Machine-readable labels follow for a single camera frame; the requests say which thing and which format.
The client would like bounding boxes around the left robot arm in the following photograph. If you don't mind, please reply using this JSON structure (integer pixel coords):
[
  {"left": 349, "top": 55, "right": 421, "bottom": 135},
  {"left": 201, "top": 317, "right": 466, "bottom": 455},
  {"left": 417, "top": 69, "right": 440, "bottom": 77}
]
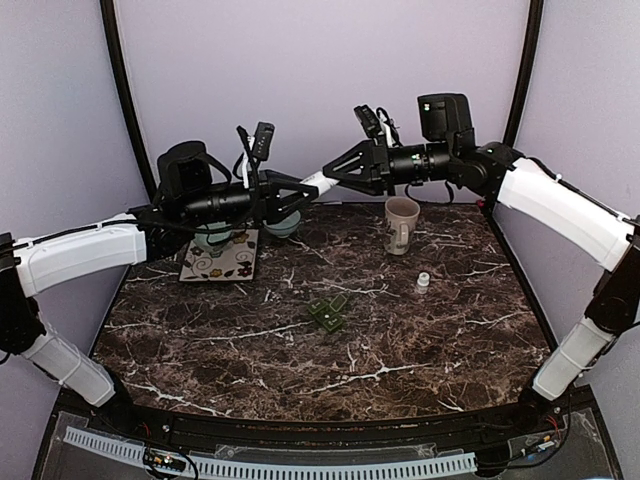
[{"left": 1, "top": 135, "right": 336, "bottom": 436}]

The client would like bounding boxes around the left black frame post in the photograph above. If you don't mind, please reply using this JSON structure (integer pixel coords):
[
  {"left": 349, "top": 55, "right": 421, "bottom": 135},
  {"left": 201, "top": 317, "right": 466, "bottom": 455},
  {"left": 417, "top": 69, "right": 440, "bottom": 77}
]
[{"left": 99, "top": 0, "right": 157, "bottom": 200}]

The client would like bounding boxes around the small green circuit board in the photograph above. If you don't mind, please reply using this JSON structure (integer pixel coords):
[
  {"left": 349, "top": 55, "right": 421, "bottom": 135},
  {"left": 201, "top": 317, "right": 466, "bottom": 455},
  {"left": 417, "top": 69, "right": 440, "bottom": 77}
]
[{"left": 142, "top": 448, "right": 188, "bottom": 473}]

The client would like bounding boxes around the black front table rail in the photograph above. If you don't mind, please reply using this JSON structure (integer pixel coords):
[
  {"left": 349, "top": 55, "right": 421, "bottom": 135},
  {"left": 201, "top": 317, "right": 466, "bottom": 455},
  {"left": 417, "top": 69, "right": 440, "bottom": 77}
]
[{"left": 82, "top": 372, "right": 566, "bottom": 454}]

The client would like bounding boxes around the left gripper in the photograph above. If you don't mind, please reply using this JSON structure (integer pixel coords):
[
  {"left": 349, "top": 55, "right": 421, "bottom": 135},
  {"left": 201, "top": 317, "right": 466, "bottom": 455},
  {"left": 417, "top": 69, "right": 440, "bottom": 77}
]
[{"left": 183, "top": 169, "right": 322, "bottom": 231}]

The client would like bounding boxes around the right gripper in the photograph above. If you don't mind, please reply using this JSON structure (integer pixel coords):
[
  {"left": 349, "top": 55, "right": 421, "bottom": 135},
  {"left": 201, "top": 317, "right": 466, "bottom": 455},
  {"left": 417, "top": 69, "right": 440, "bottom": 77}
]
[{"left": 320, "top": 135, "right": 451, "bottom": 199}]

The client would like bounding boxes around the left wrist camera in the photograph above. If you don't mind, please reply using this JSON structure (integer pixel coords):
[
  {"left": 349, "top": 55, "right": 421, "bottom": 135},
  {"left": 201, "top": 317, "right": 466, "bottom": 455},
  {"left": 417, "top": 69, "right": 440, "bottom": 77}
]
[{"left": 233, "top": 122, "right": 275, "bottom": 189}]

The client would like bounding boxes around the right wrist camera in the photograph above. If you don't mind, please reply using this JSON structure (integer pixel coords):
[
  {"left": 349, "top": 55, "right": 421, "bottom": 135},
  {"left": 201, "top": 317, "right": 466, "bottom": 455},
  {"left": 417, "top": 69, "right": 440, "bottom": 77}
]
[{"left": 354, "top": 105, "right": 402, "bottom": 148}]

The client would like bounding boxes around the left teal ceramic bowl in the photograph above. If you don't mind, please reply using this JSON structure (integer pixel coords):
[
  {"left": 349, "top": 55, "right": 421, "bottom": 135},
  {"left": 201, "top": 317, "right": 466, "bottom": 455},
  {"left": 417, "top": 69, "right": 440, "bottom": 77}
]
[{"left": 193, "top": 231, "right": 232, "bottom": 255}]

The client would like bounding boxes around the right teal ceramic bowl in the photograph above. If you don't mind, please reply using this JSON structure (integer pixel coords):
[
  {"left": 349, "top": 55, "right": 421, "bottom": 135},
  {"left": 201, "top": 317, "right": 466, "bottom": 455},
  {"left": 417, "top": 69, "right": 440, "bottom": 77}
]
[{"left": 264, "top": 211, "right": 301, "bottom": 238}]

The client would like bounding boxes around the white slotted cable duct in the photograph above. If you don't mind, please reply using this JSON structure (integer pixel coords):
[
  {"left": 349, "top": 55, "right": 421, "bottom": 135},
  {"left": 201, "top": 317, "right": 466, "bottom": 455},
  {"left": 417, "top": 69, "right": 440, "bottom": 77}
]
[{"left": 62, "top": 427, "right": 477, "bottom": 479}]

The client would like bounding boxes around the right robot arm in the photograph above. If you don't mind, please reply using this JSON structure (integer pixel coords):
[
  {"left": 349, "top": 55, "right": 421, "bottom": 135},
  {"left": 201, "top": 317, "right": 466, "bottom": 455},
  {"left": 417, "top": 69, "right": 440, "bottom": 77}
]
[{"left": 322, "top": 93, "right": 639, "bottom": 434}]

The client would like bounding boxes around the right black frame post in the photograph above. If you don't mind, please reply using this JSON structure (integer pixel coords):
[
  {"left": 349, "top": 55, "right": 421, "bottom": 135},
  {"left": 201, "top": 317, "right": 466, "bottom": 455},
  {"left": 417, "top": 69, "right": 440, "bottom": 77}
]
[{"left": 503, "top": 0, "right": 545, "bottom": 147}]

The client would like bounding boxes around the black frame post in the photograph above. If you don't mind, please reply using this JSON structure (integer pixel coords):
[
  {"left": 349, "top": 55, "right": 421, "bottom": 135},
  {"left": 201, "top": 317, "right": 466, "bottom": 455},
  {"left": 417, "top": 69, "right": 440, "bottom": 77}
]
[
  {"left": 503, "top": 0, "right": 545, "bottom": 147},
  {"left": 99, "top": 0, "right": 157, "bottom": 200}
]

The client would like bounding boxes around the cream coral-print mug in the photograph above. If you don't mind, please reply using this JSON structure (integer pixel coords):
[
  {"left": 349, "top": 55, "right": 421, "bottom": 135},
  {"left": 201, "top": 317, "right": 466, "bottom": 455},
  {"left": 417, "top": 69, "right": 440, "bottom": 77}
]
[{"left": 385, "top": 197, "right": 421, "bottom": 256}]

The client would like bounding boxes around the white pill bottle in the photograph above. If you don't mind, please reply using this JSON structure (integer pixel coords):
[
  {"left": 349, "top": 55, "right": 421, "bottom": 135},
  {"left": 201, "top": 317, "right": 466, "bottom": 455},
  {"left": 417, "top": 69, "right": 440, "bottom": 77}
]
[
  {"left": 301, "top": 171, "right": 339, "bottom": 197},
  {"left": 416, "top": 272, "right": 431, "bottom": 293}
]

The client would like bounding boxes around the teal ceramic bowl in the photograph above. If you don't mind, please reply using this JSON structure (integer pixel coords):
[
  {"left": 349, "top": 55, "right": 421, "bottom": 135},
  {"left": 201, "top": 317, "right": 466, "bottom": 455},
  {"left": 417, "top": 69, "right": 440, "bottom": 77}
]
[
  {"left": 193, "top": 231, "right": 232, "bottom": 255},
  {"left": 264, "top": 211, "right": 301, "bottom": 238}
]

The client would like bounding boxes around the square floral ceramic plate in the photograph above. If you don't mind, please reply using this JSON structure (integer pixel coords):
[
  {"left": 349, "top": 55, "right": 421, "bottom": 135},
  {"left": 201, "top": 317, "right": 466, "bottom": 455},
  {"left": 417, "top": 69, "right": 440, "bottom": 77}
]
[{"left": 179, "top": 229, "right": 259, "bottom": 283}]

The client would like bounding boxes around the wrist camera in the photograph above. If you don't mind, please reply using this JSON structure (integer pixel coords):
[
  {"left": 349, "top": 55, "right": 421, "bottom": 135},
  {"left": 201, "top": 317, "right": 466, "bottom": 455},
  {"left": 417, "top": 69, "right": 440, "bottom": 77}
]
[
  {"left": 233, "top": 122, "right": 275, "bottom": 189},
  {"left": 354, "top": 105, "right": 402, "bottom": 148}
]

